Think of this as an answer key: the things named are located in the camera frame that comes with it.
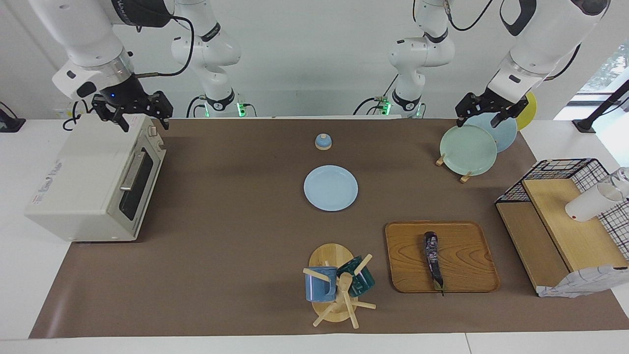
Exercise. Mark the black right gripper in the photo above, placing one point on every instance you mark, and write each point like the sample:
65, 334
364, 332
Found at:
128, 98

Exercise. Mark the light blue racked plate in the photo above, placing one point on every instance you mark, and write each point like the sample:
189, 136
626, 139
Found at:
506, 135

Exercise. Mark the brown table mat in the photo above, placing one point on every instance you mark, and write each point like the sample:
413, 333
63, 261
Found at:
236, 221

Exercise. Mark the white paper cup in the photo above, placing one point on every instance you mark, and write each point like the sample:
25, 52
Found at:
589, 204

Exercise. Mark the dark green ceramic mug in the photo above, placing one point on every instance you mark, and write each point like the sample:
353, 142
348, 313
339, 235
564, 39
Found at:
362, 282

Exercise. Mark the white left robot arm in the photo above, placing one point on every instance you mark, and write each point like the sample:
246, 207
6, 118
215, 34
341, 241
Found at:
540, 39

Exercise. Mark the dark purple eggplant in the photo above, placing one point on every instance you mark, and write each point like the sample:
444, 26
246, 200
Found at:
432, 255

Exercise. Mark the white patterned cloth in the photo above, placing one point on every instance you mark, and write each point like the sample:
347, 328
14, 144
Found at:
580, 282

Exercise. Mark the wooden serving tray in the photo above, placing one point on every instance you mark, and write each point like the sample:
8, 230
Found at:
462, 255

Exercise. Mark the wooden mug tree stand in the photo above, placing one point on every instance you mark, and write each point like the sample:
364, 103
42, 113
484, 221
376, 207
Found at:
330, 255

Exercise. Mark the clear glass cup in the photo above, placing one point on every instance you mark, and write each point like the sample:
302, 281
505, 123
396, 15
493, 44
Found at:
621, 179

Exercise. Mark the small blue lidded jar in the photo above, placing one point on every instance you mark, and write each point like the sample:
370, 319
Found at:
323, 142

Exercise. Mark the pale green racked plate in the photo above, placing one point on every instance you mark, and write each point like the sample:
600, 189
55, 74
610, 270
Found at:
467, 150

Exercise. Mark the blue ceramic mug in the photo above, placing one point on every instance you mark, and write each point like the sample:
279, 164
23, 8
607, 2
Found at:
319, 287

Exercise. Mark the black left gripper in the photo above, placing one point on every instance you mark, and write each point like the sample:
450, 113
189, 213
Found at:
491, 103

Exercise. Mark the wooden stepped shelf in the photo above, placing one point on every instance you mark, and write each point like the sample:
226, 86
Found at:
580, 246

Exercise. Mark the wooden plate rack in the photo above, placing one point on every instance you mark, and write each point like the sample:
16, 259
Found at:
465, 177

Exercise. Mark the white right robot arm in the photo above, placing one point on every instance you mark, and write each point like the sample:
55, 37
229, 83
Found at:
88, 34

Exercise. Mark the black desk mount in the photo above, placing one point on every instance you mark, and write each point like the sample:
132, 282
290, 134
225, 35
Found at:
10, 123

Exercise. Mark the black clamp stand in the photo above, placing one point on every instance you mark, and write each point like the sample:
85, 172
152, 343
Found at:
597, 110

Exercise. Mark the cream toaster oven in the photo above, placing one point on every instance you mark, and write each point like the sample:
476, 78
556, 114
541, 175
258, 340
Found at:
78, 177

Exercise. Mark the yellow racked plate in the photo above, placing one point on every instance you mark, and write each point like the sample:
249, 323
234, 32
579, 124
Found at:
528, 115

